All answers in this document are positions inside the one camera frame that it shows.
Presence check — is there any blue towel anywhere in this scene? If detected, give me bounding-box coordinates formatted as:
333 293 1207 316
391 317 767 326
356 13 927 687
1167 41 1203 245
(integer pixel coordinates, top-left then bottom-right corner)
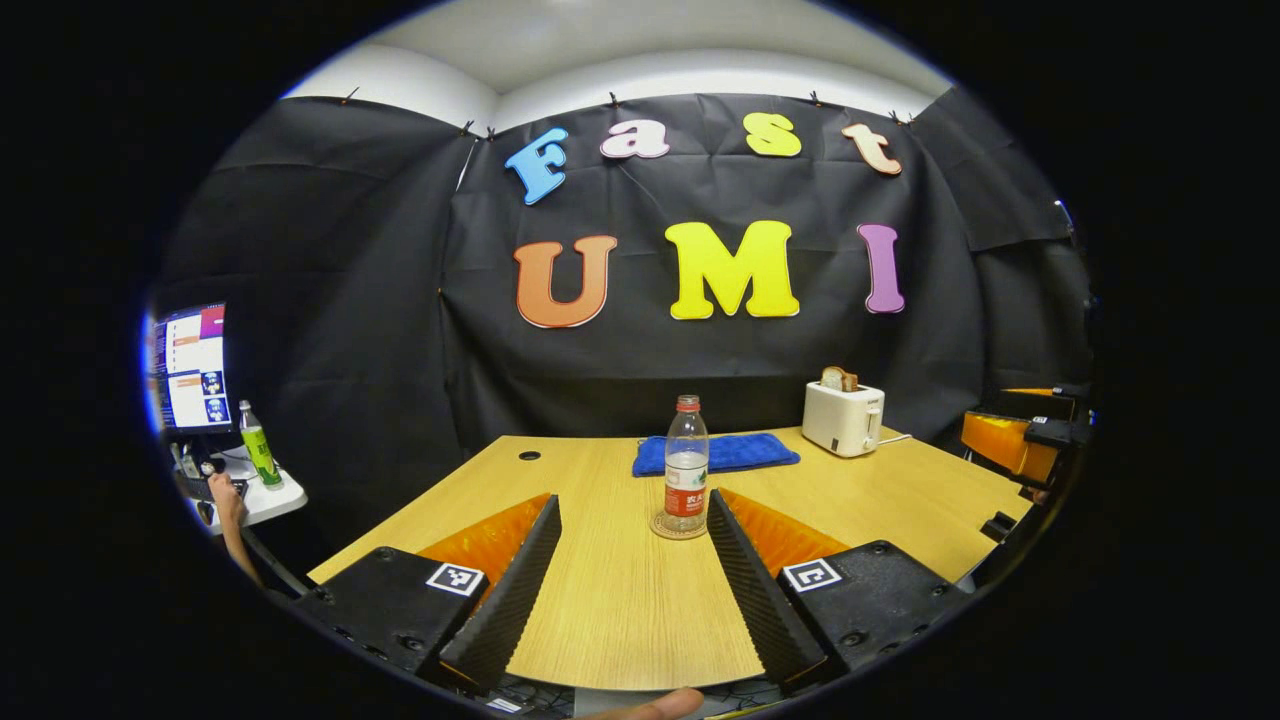
631 432 802 478

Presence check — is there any white toaster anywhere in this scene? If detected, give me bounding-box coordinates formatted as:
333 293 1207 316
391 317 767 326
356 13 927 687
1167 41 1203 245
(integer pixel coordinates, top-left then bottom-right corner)
801 380 887 459

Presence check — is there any black keyboard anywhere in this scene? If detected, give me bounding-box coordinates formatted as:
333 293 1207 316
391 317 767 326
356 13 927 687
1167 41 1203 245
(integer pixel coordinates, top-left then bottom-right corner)
175 465 246 501

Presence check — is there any round wooden coaster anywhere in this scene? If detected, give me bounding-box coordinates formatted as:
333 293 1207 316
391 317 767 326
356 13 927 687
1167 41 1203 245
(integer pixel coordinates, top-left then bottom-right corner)
650 508 713 541

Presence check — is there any green drink bottle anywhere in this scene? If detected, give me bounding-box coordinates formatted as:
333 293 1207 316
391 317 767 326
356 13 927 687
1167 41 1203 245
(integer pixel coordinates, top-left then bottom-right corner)
238 400 284 491

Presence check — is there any white side table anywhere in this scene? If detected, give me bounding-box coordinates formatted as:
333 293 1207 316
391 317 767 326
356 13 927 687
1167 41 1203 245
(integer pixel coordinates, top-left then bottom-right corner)
180 450 309 536

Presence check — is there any computer monitor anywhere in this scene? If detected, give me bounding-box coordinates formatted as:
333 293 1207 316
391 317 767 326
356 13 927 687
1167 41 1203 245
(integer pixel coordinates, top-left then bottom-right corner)
150 303 233 433

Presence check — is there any clear plastic water bottle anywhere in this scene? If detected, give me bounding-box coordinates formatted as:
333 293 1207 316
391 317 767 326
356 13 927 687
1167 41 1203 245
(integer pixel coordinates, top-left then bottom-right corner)
663 394 711 533

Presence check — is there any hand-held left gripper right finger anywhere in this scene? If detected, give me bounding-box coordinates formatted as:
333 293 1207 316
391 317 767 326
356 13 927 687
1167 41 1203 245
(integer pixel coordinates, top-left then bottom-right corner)
705 487 976 696

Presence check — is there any black backdrop cloth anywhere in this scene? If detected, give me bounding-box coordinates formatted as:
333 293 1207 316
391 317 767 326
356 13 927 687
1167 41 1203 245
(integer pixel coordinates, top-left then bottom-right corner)
150 92 1096 546

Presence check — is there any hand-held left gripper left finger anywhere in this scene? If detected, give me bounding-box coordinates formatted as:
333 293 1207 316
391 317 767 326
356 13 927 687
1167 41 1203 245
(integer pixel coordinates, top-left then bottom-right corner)
295 493 563 696

